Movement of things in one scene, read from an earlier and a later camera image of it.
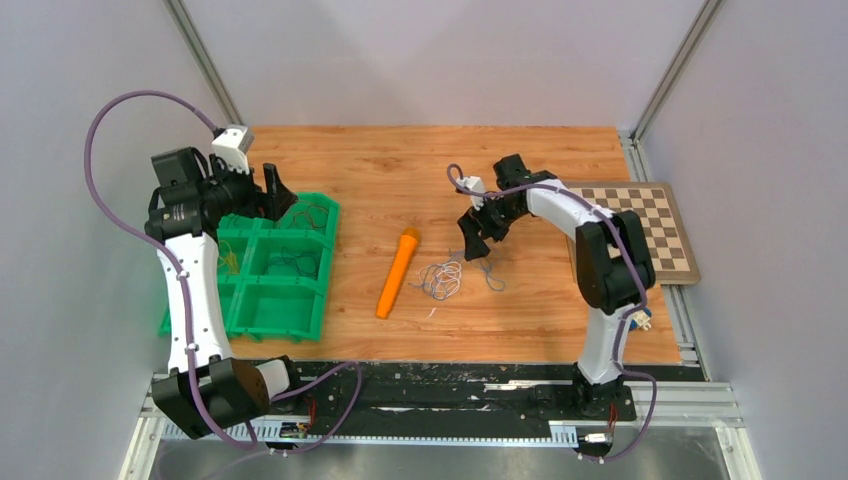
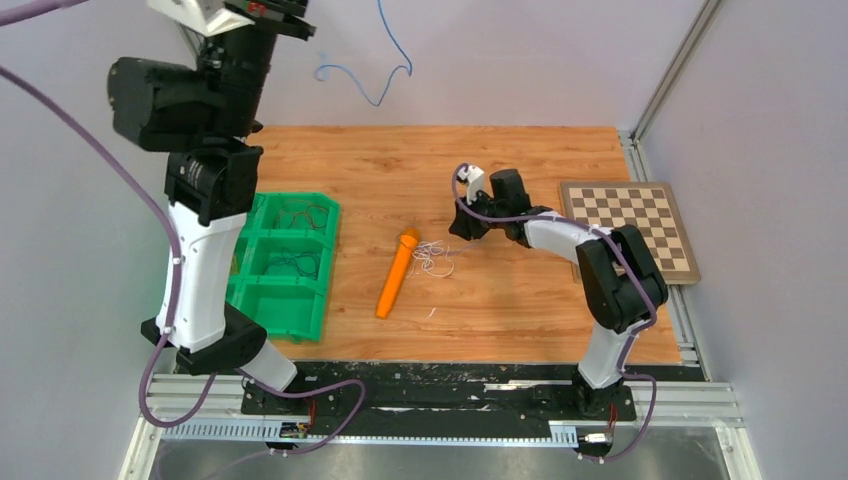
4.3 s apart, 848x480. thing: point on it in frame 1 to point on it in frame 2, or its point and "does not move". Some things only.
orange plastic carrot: (409, 239) does not move
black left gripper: (276, 202) to (274, 16)
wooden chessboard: (655, 203) does not move
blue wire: (493, 282) to (410, 68)
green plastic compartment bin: (274, 272) does not move
